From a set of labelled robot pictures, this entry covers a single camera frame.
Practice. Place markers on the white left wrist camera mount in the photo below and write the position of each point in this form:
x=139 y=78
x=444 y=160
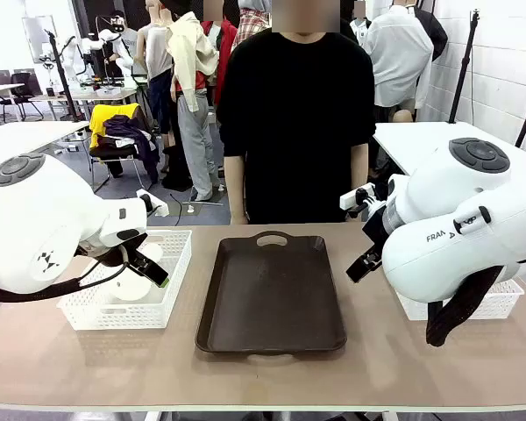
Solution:
x=158 y=206

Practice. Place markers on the mannequin with red jacket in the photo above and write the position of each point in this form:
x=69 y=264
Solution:
x=225 y=39

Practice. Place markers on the person in black sweater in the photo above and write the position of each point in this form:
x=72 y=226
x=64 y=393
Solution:
x=298 y=131

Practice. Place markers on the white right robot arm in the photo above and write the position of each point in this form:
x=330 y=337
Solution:
x=456 y=210

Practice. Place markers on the small white desk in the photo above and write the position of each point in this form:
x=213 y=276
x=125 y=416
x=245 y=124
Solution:
x=0 y=87

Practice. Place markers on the mannequin with plaid shirt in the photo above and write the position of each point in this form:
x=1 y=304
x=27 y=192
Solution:
x=250 y=26

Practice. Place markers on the grey floor base plate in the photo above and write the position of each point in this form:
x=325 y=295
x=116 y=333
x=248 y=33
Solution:
x=188 y=209

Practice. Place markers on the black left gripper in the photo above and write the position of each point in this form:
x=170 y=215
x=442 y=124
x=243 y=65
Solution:
x=114 y=252

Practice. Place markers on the yellow garment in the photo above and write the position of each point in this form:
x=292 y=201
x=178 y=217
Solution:
x=98 y=118

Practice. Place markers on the white perforated plastic basket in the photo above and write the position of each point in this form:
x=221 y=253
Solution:
x=127 y=318
x=504 y=300

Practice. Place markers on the dark brown plastic tray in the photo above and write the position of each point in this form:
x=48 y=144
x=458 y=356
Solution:
x=267 y=298

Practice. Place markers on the dark purple garment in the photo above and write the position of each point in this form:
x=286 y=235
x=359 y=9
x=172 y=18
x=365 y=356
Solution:
x=127 y=127

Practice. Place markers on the mannequin with white tank top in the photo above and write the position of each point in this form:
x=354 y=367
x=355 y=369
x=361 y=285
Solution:
x=158 y=48

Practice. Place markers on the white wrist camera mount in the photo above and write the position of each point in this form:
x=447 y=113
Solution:
x=158 y=206
x=350 y=199

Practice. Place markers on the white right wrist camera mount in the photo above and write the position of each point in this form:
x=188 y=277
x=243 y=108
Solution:
x=350 y=199

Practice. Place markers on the person's left forearm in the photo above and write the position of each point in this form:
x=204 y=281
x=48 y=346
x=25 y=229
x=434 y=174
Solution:
x=359 y=166

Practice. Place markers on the translucent white conical flask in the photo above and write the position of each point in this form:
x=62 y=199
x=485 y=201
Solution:
x=131 y=289

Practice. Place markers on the person's right hand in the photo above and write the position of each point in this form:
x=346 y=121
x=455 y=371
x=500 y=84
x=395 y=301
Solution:
x=240 y=218

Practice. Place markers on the grey framed display board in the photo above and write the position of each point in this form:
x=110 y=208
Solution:
x=39 y=37

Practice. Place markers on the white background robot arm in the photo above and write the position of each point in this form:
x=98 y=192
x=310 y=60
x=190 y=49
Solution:
x=72 y=52

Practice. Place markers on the mannequin with cream jacket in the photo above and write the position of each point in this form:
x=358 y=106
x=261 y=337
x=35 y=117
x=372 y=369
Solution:
x=188 y=48

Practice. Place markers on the white humanoid robot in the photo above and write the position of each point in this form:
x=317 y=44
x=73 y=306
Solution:
x=125 y=48

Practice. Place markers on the black tripod stand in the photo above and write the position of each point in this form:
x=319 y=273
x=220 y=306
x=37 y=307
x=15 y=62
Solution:
x=464 y=66
x=63 y=74

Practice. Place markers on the wide white table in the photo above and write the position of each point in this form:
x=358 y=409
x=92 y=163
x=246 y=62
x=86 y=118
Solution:
x=421 y=136

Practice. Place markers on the black metal chair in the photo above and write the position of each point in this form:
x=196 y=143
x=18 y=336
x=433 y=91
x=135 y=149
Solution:
x=109 y=153

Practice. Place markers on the black office chair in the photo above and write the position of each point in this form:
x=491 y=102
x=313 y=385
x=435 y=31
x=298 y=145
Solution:
x=26 y=92
x=0 y=79

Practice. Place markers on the person's right forearm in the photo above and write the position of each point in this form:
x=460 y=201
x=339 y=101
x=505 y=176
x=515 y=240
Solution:
x=234 y=184

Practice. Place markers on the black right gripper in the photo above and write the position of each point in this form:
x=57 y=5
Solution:
x=377 y=230

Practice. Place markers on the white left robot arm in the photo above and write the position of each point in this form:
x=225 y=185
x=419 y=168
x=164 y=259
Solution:
x=35 y=219

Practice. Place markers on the long white table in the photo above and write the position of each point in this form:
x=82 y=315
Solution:
x=26 y=136

